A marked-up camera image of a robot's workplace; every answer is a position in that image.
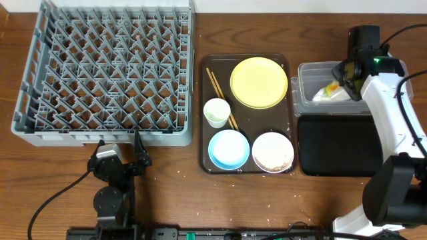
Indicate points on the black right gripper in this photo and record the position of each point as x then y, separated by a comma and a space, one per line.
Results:
338, 72

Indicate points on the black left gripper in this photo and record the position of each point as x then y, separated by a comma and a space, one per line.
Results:
123, 166

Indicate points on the white cup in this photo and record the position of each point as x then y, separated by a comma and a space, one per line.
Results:
217, 112

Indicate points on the blue bowl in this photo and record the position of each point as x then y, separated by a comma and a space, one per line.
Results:
228, 150

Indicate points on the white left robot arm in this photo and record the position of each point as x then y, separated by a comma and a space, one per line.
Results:
115, 203

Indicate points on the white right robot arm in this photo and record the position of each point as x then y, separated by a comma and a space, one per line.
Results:
395, 197

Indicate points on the crumpled white wrapper waste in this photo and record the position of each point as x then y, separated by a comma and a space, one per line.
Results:
332, 92

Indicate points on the clear plastic waste bin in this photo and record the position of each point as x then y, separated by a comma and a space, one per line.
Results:
311, 78

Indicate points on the black waste tray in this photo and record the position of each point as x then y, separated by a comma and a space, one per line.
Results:
339, 145

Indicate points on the yellow plate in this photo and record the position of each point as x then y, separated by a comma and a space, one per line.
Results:
259, 82

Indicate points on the grey dish rack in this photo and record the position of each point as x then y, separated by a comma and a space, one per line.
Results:
108, 71

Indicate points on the right wooden chopstick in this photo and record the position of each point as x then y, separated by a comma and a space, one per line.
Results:
232, 120

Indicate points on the dark brown serving tray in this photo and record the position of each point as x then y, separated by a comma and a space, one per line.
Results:
251, 122

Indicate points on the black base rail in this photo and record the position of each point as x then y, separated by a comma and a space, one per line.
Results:
167, 234

